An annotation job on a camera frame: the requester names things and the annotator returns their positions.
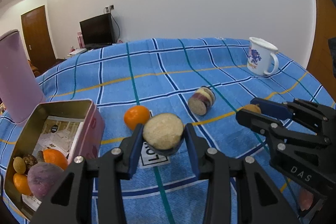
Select small brown longan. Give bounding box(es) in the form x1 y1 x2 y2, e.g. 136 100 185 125
243 104 262 114
13 156 26 174

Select purple round fruit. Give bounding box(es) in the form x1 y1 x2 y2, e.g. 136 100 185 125
27 162 64 201

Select person right hand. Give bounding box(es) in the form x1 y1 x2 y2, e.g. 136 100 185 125
298 188 314 211

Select pink metal tin box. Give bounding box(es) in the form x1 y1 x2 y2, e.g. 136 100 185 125
4 99 105 220

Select paper leaflet in tin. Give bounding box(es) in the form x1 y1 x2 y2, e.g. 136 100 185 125
22 116 84 211

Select small orange tangerine in tin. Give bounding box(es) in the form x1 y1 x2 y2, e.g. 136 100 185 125
13 173 32 196

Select white floral mug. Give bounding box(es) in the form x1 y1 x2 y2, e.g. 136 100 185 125
247 37 279 76

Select blue plaid tablecloth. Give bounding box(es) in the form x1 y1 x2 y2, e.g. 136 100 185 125
37 38 335 223

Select purple electric kettle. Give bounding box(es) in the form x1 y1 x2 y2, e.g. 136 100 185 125
0 30 46 126

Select white tv stand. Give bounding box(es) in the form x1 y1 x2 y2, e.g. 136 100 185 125
68 48 87 57

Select brown wooden door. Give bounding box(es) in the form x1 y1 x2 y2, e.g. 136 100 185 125
21 6 56 72

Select black television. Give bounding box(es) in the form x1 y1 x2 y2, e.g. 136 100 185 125
80 14 116 48

